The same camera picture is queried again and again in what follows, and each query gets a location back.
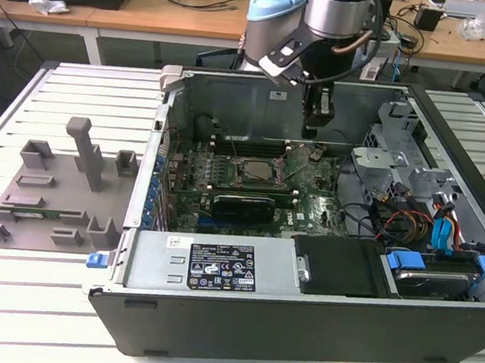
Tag metal socket cover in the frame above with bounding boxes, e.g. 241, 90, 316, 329
275, 144, 313, 184

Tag thin wire locking lever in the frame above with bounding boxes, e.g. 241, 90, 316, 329
230, 136, 248, 168

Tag silver CPU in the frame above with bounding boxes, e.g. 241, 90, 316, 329
242, 160, 276, 184

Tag CPU socket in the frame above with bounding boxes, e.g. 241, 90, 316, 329
234, 154, 292, 191

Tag black upright device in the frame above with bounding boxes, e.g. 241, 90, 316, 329
372, 0, 394, 34

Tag black power adapter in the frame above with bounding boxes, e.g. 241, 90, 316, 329
396, 32, 420, 53

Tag grey metal disk bay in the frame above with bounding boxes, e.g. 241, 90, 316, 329
345, 96, 472, 222

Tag green motherboard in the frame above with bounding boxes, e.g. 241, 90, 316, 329
163, 128, 360, 248

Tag small black box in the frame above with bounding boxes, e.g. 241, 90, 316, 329
413, 3, 443, 33

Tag silver finned chipset heatsink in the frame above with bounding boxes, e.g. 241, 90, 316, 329
313, 194, 347, 228

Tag black graphics card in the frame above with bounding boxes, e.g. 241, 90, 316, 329
210, 190, 276, 228

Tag grey flat tray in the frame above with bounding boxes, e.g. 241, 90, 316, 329
423, 0, 485, 22

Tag clear plastic bags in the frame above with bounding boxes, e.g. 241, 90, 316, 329
458, 8, 485, 43

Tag black plastic drive shroud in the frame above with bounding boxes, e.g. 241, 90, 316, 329
287, 233, 388, 302

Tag hard disk blue carrier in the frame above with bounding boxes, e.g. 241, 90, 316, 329
380, 243, 485, 307

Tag grey power supply unit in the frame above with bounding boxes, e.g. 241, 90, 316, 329
119, 223, 309, 306

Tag black open PC case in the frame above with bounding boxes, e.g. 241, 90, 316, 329
75, 50, 485, 363

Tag crumpled white plastic wrap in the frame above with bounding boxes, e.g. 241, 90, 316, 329
26, 0, 71, 19

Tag grey plastic parts rack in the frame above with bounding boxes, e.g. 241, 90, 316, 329
0, 108, 148, 266

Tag blue case release latch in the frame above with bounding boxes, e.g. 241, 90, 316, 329
85, 251, 109, 271

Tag green RAM stick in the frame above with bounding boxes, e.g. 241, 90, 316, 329
9, 207, 66, 222

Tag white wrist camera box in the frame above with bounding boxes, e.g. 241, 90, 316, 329
255, 30, 314, 90

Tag white plastic bracket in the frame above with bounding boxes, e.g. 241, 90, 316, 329
361, 59, 385, 82

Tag thin blue cable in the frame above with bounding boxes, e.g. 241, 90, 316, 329
390, 30, 406, 83

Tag grey case latch handle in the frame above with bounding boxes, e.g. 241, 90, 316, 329
158, 63, 186, 95

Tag coloured power wire bundle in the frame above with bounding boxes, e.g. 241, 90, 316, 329
375, 205, 436, 248

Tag blue flat data wire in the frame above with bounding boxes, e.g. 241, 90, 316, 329
437, 201, 461, 258
427, 214, 449, 256

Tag orange data wire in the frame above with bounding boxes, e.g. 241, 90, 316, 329
448, 211, 478, 255

